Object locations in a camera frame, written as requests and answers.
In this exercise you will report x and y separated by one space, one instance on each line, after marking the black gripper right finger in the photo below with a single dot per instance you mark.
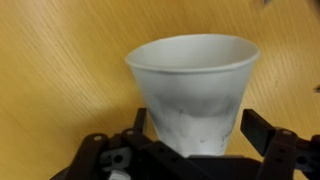
283 150

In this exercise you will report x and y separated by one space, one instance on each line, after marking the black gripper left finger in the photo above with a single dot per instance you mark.
96 156

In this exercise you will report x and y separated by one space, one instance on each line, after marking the white paper cup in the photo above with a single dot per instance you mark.
193 90

